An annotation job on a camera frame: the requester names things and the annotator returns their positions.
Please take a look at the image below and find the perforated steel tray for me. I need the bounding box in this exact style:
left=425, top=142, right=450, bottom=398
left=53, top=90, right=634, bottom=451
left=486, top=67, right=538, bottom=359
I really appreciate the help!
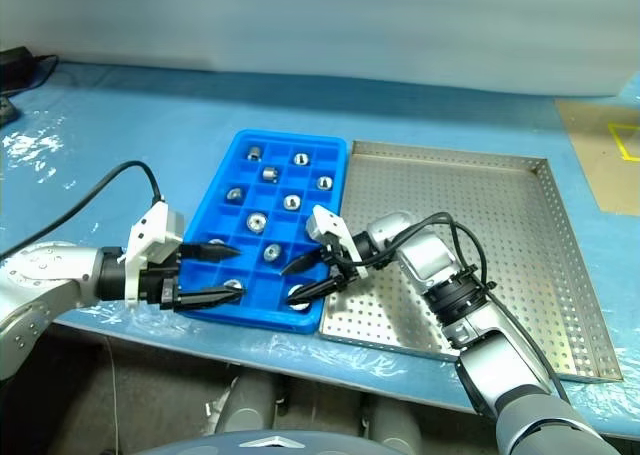
left=317, top=140, right=624, bottom=385

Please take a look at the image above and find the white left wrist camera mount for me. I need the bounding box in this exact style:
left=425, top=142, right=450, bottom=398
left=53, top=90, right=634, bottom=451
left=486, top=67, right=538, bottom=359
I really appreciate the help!
left=118, top=202, right=188, bottom=309

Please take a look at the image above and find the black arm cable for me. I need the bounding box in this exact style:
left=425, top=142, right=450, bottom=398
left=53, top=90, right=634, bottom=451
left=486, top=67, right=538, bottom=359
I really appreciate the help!
left=0, top=160, right=166, bottom=259
left=329, top=212, right=571, bottom=402

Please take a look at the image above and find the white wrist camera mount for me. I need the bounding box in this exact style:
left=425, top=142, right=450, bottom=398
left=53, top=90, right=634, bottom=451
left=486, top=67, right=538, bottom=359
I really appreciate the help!
left=118, top=202, right=188, bottom=309
left=305, top=205, right=370, bottom=279

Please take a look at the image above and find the tan mat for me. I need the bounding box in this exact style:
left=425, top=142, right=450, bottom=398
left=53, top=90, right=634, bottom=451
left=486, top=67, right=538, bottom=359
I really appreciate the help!
left=555, top=98, right=640, bottom=215

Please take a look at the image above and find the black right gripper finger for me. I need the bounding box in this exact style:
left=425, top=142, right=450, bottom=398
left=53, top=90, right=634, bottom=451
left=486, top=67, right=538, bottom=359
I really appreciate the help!
left=280, top=250, right=321, bottom=277
left=286, top=274, right=347, bottom=308

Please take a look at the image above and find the blue plastic compartment tray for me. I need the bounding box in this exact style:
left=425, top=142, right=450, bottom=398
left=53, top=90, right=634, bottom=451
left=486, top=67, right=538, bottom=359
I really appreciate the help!
left=177, top=129, right=349, bottom=335

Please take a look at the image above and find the blue-grey robot torso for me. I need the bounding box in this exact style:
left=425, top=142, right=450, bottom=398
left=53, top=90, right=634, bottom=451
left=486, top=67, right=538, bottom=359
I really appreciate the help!
left=144, top=427, right=501, bottom=455

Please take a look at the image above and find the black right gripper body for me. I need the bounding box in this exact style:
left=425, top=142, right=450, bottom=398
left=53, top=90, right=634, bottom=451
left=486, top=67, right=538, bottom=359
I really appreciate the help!
left=319, top=242, right=361, bottom=290

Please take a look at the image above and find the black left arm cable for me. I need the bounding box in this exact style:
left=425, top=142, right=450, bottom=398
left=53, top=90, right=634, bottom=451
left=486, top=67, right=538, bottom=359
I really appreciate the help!
left=0, top=160, right=166, bottom=259

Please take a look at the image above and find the black adapter cable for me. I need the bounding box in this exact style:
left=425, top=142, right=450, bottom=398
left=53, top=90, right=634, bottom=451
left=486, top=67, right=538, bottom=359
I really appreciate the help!
left=24, top=54, right=60, bottom=95

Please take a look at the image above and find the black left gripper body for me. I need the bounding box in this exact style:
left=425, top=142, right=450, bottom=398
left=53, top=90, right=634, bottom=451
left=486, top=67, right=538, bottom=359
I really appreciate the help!
left=137, top=247, right=184, bottom=311

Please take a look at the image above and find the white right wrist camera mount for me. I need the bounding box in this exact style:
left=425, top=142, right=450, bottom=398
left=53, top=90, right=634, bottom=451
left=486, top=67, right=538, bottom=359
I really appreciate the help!
left=305, top=205, right=370, bottom=279

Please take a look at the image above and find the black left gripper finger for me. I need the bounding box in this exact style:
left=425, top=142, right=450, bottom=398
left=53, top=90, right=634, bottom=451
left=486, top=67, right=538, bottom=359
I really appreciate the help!
left=174, top=283, right=247, bottom=311
left=179, top=242, right=243, bottom=264

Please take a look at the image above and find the grey rounded robot leg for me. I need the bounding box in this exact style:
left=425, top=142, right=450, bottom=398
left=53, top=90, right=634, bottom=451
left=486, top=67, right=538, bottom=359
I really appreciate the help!
left=214, top=372, right=277, bottom=435
left=367, top=394, right=424, bottom=444

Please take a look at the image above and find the black power adapter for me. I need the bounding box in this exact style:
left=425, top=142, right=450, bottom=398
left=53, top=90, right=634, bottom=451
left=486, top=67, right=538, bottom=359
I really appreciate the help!
left=0, top=46, right=34, bottom=96

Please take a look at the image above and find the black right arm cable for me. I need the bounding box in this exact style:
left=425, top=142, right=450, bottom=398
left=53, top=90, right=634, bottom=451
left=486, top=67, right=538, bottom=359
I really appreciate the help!
left=329, top=212, right=571, bottom=402

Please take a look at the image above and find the small black object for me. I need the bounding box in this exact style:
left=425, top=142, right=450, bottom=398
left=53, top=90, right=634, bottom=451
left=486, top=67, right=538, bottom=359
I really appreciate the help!
left=0, top=97, right=21, bottom=127

